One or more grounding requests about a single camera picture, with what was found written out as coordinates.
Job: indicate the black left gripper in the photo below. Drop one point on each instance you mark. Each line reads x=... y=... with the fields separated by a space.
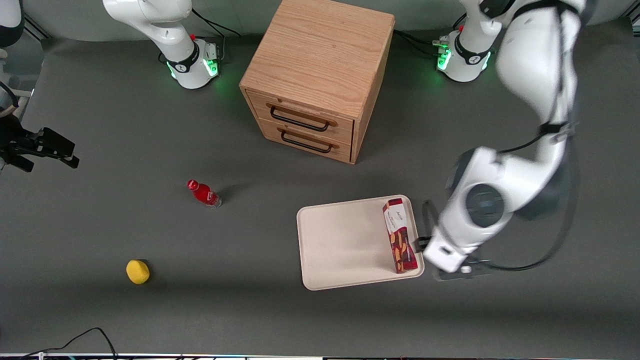
x=421 y=243

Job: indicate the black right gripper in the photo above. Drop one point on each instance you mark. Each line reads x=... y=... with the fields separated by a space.
x=13 y=139

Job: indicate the red cookie box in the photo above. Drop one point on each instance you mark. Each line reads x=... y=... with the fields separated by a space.
x=401 y=237

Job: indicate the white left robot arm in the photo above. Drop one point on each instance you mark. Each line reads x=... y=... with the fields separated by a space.
x=500 y=180

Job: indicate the cream rectangular tray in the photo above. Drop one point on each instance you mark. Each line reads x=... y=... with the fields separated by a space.
x=345 y=245

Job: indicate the yellow lemon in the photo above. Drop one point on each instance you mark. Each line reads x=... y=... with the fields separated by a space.
x=137 y=272

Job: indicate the small red drink bottle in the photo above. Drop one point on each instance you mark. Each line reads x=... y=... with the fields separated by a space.
x=203 y=193

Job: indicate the wooden drawer cabinet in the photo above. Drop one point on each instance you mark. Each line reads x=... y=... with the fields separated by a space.
x=320 y=55

